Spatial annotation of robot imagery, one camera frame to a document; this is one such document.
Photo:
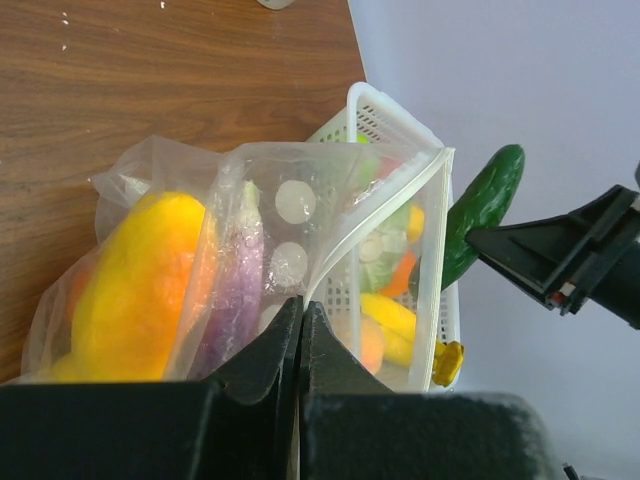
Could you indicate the yellow banana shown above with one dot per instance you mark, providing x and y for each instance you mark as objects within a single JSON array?
[{"x": 398, "y": 326}]

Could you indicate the green cucumber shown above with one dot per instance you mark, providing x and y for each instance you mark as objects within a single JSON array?
[{"x": 483, "y": 204}]

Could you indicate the small orange tangerine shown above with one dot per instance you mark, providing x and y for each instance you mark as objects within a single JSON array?
[{"x": 399, "y": 283}]

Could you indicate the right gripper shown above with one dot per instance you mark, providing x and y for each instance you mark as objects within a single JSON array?
[{"x": 590, "y": 253}]

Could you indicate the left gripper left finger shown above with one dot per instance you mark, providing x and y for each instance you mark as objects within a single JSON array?
[{"x": 235, "y": 424}]

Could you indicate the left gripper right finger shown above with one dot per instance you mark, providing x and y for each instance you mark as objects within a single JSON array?
[{"x": 353, "y": 427}]

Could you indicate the purple eggplant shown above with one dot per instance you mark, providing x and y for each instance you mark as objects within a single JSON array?
[{"x": 234, "y": 318}]

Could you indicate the green interior floral mug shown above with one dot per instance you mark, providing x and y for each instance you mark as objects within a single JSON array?
[{"x": 275, "y": 5}]

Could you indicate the polka dot zip bag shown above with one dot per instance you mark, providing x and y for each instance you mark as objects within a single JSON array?
[{"x": 197, "y": 251}]

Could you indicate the cabbage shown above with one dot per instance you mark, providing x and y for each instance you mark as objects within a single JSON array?
[{"x": 382, "y": 250}]

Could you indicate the white plastic basket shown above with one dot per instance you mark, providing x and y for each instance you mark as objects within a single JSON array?
[{"x": 390, "y": 120}]

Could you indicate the peach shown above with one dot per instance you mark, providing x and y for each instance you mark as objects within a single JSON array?
[{"x": 372, "y": 344}]

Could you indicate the yellow red mango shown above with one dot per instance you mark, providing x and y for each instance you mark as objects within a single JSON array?
[{"x": 126, "y": 317}]

